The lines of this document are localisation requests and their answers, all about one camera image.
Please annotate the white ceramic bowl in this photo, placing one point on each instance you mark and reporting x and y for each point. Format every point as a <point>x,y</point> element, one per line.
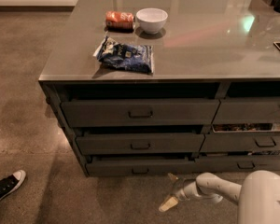
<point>151,20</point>

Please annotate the black white sneaker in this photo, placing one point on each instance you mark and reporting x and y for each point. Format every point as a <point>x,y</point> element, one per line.
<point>11,183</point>

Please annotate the orange soda can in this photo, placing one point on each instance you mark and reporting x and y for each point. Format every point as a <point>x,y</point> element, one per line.
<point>119,20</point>

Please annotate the grey drawer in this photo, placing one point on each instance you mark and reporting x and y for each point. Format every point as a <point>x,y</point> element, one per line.
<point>248,110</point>
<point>145,164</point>
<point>238,163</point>
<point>133,143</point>
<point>250,137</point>
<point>139,112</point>

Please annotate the grey drawer cabinet counter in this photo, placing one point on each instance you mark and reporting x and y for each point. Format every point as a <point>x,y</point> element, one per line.
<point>208,49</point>

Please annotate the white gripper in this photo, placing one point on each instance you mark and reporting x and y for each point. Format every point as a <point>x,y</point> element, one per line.
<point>181,188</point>

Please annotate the blue chip bag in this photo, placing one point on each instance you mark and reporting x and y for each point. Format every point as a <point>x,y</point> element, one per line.
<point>136,58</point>

